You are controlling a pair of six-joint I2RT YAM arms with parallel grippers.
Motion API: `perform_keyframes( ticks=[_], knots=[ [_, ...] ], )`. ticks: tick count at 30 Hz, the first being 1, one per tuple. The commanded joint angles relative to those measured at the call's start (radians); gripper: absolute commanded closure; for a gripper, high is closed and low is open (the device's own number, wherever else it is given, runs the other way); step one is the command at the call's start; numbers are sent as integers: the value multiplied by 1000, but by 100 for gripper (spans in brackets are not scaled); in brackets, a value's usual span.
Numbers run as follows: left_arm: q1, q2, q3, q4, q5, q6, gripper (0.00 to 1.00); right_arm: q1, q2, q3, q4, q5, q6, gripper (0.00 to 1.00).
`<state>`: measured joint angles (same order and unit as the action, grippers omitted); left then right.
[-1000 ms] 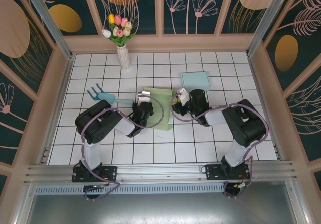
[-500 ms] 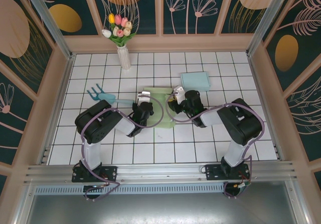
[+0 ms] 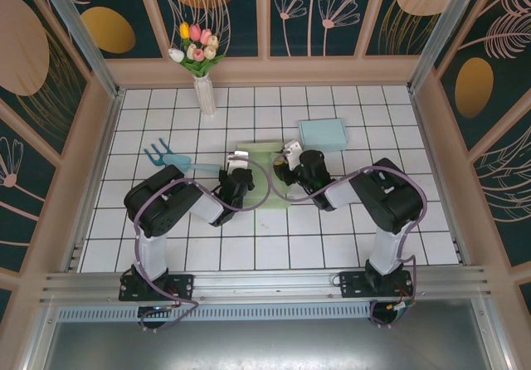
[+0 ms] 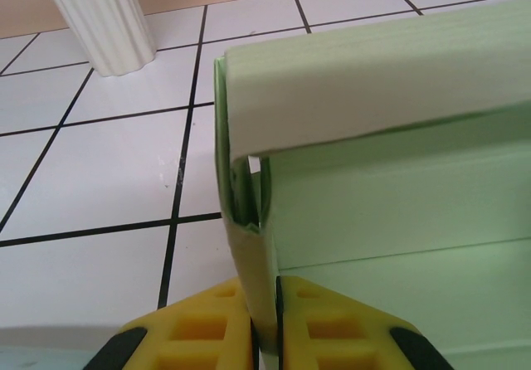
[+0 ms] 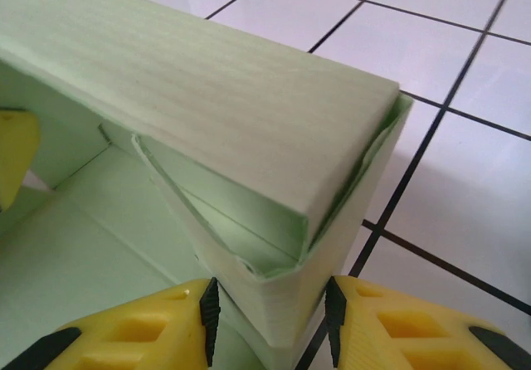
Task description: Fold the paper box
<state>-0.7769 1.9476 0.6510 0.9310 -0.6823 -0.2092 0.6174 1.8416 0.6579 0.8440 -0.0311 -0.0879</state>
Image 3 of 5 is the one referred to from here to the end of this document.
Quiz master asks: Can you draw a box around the light green paper box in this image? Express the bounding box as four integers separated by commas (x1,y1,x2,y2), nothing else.
235,139,291,212

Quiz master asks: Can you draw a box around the light blue paper box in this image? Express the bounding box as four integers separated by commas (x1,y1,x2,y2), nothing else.
298,117,348,153

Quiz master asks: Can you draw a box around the white ribbed vase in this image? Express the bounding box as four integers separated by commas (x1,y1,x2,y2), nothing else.
192,75,218,117

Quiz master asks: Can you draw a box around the tulip bouquet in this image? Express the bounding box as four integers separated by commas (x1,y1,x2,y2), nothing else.
168,21,227,81

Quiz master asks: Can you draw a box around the grey metal panel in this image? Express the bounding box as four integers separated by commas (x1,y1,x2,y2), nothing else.
22,297,514,370

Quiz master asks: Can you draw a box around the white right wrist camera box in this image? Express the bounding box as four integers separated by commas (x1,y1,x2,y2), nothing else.
283,137,304,171

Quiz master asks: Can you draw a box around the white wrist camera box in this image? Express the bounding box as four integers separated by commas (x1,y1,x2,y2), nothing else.
225,149,251,177
283,137,304,171

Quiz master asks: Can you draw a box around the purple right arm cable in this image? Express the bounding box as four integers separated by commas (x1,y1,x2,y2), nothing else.
270,149,429,328

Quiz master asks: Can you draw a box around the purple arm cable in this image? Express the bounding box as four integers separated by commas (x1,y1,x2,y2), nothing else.
270,149,429,328
131,156,273,330

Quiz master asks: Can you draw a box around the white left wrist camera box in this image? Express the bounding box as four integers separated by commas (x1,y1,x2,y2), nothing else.
225,149,251,177

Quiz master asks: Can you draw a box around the aluminium mounting rail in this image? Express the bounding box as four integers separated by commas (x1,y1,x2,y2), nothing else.
39,265,495,305

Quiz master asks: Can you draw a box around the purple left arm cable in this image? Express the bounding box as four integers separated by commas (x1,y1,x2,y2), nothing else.
131,156,273,330

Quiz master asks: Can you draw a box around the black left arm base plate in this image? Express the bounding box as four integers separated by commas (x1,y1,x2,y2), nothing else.
118,273,196,303

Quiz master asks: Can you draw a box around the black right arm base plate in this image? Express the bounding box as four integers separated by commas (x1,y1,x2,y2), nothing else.
338,269,417,301

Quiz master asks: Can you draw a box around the slotted grey cable duct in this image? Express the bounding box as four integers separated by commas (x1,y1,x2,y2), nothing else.
56,305,374,323

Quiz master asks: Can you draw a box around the aluminium frame post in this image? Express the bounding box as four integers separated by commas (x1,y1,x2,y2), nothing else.
407,0,485,94
34,0,126,100

